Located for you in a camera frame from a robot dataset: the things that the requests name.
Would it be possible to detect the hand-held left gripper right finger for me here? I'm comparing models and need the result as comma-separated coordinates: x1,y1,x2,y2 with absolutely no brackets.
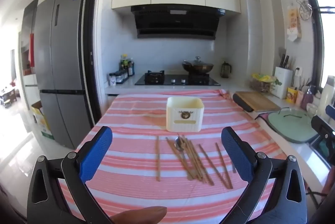
221,126,308,224

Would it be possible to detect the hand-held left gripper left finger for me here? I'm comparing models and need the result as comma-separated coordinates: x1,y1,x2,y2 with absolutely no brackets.
26,125,113,224

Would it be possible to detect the bunch of wooden chopsticks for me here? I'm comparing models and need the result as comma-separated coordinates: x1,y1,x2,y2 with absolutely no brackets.
166,134,215,186

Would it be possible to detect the steel spoon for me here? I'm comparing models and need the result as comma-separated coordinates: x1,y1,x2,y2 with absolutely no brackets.
174,136,189,171

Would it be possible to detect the cream utensil holder box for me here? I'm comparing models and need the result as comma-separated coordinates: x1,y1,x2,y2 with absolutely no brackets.
166,97,204,133

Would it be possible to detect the person's left hand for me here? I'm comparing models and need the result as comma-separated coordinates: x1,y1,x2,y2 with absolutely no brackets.
108,206,167,224

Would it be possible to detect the white plastic bottle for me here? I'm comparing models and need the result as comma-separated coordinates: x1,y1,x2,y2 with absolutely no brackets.
318,75,335,118

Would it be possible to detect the small white bowl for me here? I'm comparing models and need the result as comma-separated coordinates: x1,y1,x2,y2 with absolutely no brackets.
306,104,318,117

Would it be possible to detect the purple soap bottle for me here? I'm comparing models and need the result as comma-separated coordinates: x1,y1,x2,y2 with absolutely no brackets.
301,85,314,110

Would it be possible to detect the pale green lid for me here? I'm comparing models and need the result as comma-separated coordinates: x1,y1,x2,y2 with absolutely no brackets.
267,109,318,143

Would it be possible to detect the pink white striped cloth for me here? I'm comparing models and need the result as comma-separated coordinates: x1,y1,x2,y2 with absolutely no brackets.
56,89,288,224

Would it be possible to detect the yellow snack packet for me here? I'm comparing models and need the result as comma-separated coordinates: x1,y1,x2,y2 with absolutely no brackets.
286,87,297,104

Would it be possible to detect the pink cloth black trim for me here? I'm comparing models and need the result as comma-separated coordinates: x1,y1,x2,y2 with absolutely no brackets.
254,112,271,124

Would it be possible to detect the black oblong bar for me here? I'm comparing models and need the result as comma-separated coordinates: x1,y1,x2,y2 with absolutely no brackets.
232,93,255,113

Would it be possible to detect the white knife block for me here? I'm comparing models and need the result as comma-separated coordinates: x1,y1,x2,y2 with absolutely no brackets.
273,67,293,99

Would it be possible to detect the wooden cutting board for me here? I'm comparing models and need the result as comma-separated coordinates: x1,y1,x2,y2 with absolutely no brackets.
236,91,281,113

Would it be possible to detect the yellow cardboard box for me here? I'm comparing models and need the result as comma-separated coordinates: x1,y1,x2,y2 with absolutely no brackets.
31,101,54,140

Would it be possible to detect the yellow plastic bag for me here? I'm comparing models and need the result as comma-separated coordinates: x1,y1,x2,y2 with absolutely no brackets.
252,73,278,83

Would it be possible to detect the dark glass pitcher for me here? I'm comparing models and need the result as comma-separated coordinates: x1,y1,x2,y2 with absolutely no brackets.
220,61,232,78

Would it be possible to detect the dark wok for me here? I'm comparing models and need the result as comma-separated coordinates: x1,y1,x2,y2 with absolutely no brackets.
182,60,214,74

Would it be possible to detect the yellow cap sauce bottle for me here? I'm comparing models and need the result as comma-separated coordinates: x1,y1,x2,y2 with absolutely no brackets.
120,54,129,76

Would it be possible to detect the black gas stove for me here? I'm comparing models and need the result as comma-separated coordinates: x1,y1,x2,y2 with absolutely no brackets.
135,70,221,86

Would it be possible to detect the glass wok lid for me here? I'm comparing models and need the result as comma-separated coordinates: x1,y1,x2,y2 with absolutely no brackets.
184,57,214,68

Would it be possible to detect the grey refrigerator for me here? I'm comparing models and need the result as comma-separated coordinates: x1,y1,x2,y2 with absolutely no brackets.
34,0,88,148

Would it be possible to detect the low wooden table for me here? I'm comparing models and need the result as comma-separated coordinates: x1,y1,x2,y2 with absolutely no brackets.
0,80,17,109

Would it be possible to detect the red hanging cloth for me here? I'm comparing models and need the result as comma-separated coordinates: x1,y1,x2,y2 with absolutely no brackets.
29,33,35,68

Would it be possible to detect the black range hood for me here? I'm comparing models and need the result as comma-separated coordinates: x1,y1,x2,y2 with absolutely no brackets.
131,4,226,41

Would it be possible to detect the wire basket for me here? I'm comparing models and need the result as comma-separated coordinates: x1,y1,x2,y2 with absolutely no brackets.
250,78,278,93

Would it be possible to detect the dark window frame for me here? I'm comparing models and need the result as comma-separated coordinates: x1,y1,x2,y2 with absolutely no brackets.
293,0,335,91

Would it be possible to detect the hanging wall ornament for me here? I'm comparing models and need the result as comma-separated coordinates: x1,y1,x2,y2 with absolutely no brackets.
286,6,302,42

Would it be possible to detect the black door frame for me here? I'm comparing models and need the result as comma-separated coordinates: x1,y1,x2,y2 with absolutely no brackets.
83,0,106,132

